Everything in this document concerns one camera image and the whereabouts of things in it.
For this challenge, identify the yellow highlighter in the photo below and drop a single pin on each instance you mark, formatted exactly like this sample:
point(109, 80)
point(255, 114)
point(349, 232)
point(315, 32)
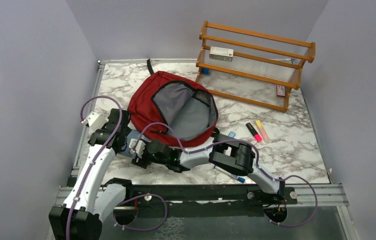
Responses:
point(262, 131)

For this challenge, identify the white blue marker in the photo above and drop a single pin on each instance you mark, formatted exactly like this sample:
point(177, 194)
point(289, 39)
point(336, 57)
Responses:
point(233, 176)

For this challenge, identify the small blue block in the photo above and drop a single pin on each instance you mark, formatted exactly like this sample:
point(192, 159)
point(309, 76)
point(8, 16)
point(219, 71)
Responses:
point(205, 71)

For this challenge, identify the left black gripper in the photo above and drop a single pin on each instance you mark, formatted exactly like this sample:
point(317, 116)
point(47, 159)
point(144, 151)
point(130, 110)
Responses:
point(104, 127)

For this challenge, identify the small red white box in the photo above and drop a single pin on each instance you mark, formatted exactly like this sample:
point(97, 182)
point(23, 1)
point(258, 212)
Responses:
point(280, 91)

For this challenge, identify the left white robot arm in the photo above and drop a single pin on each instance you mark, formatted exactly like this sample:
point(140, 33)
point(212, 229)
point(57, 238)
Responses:
point(92, 179)

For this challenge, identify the orange wooden shelf rack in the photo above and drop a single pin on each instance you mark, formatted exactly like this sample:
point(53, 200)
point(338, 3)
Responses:
point(260, 62)

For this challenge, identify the dark blue book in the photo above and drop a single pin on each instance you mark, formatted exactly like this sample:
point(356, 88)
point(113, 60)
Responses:
point(132, 137)

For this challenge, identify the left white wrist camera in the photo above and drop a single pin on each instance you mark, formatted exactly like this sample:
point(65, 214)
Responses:
point(94, 121)

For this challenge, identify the pink black highlighter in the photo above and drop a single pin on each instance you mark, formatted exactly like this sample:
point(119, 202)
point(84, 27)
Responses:
point(253, 132)

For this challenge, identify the blue glue stick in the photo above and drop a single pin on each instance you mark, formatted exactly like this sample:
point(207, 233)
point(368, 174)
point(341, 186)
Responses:
point(232, 134)

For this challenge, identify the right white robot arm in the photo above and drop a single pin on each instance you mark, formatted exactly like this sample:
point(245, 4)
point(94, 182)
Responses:
point(235, 156)

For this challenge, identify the white box on shelf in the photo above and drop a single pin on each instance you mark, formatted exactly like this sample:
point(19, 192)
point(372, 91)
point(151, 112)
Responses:
point(221, 53)

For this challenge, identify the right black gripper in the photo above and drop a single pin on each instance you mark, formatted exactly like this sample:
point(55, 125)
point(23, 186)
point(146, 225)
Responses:
point(141, 162)

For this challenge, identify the black metal base rail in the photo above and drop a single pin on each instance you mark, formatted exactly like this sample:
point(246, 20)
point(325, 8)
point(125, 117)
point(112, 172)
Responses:
point(125, 200)

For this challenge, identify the red student backpack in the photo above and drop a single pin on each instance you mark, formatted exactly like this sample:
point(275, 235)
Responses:
point(174, 110)

